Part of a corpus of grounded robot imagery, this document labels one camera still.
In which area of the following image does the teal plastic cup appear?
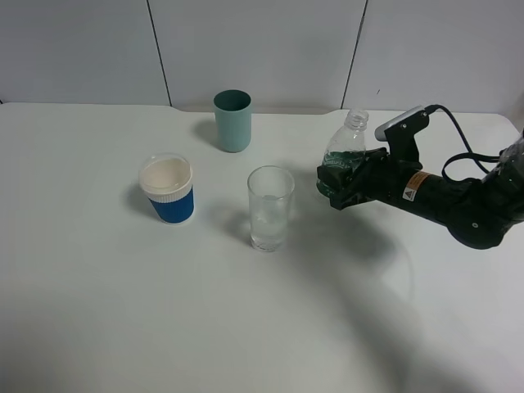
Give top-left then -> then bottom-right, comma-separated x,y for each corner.
213,89 -> 251,153

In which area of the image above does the blue sleeved paper cup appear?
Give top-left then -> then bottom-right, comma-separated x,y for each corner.
138,153 -> 195,224

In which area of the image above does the clear tall drinking glass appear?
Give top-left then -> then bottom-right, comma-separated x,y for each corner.
246,165 -> 295,252

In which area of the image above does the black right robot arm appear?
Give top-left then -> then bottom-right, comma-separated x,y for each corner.
317,130 -> 523,250

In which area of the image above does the clear green labelled water bottle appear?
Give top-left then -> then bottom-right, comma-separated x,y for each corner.
316,108 -> 368,206

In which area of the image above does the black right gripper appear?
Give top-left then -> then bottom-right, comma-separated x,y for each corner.
316,147 -> 426,210

